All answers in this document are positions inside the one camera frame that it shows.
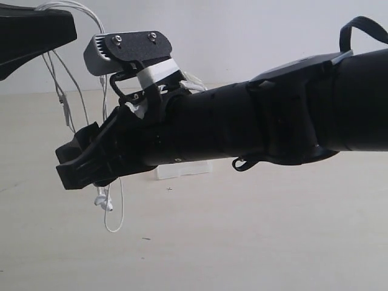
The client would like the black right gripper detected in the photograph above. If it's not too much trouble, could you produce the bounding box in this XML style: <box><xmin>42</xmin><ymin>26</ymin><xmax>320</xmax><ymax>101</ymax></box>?
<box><xmin>55</xmin><ymin>88</ymin><xmax>194</xmax><ymax>190</ymax></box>

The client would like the white earphone cable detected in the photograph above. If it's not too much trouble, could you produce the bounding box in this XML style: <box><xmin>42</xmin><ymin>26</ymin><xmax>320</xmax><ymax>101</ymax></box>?
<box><xmin>35</xmin><ymin>0</ymin><xmax>125</xmax><ymax>233</ymax></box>

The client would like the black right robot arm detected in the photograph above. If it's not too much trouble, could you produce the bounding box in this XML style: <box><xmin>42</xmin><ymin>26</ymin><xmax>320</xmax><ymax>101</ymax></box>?
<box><xmin>56</xmin><ymin>50</ymin><xmax>387</xmax><ymax>190</ymax></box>

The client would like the clear plastic storage box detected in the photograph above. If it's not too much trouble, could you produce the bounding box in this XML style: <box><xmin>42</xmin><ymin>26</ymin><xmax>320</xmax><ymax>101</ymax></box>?
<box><xmin>152</xmin><ymin>161</ymin><xmax>213</xmax><ymax>180</ymax></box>

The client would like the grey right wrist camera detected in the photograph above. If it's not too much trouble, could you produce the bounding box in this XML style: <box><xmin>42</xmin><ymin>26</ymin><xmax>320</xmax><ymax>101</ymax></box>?
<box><xmin>84</xmin><ymin>30</ymin><xmax>172</xmax><ymax>76</ymax></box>

